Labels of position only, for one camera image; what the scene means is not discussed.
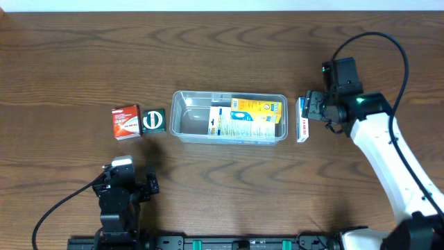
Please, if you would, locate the dark green small box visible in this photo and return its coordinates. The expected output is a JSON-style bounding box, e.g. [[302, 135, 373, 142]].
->
[[142, 109, 166, 133]]

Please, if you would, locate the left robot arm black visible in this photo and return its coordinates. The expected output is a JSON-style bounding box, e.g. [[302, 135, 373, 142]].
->
[[93, 156, 160, 249]]

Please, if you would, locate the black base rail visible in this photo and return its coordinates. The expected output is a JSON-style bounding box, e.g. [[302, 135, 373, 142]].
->
[[67, 234, 413, 250]]

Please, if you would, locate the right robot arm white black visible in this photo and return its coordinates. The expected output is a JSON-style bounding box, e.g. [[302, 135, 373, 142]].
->
[[302, 58, 443, 249]]

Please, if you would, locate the yellow box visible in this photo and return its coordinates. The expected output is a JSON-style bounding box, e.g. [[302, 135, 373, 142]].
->
[[230, 98, 282, 124]]

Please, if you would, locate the clear plastic container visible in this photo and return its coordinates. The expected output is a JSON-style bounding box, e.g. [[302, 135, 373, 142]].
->
[[169, 90, 288, 145]]

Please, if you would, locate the slim white blue box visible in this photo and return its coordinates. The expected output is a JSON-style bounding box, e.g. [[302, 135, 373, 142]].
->
[[296, 97, 309, 143]]

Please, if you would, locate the red orange small box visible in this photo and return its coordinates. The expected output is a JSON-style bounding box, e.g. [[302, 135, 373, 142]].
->
[[112, 105, 142, 140]]

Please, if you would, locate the large blue white box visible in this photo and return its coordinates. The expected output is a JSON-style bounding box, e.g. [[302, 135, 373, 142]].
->
[[207, 107, 275, 138]]

